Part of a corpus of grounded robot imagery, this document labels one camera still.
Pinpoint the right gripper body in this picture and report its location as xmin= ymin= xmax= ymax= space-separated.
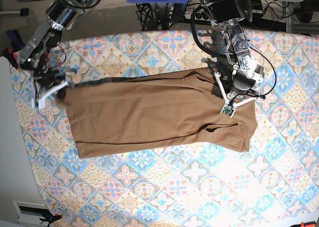
xmin=32 ymin=71 xmax=66 ymax=92

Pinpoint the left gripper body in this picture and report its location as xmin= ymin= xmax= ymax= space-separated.
xmin=228 ymin=68 xmax=264 ymax=97

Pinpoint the brown t-shirt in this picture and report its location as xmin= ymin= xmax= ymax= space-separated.
xmin=55 ymin=68 xmax=257 ymax=159

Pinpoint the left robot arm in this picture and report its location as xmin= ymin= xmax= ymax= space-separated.
xmin=190 ymin=0 xmax=264 ymax=99

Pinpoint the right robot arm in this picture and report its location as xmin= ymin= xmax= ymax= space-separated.
xmin=16 ymin=0 xmax=101 ymax=108

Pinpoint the red black clamp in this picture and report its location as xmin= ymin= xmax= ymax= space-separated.
xmin=6 ymin=48 xmax=20 ymax=69

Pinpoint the white power strip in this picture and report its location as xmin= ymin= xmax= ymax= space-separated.
xmin=184 ymin=11 xmax=210 ymax=21

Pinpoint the patterned tablecloth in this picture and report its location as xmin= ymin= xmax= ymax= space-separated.
xmin=10 ymin=30 xmax=319 ymax=227

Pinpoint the white floor vent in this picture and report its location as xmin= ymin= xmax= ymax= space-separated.
xmin=12 ymin=201 xmax=49 ymax=227

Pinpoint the orange black clamp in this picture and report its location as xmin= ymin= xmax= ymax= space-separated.
xmin=39 ymin=214 xmax=62 ymax=224

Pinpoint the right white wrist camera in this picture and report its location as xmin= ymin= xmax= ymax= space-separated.
xmin=31 ymin=80 xmax=68 ymax=110

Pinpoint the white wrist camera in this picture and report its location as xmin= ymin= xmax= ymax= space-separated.
xmin=31 ymin=80 xmax=68 ymax=110
xmin=212 ymin=71 xmax=265 ymax=118

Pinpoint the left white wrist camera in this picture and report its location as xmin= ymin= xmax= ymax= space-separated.
xmin=212 ymin=71 xmax=265 ymax=118

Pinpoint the blue handled clamp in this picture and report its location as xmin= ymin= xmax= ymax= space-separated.
xmin=6 ymin=29 xmax=25 ymax=50

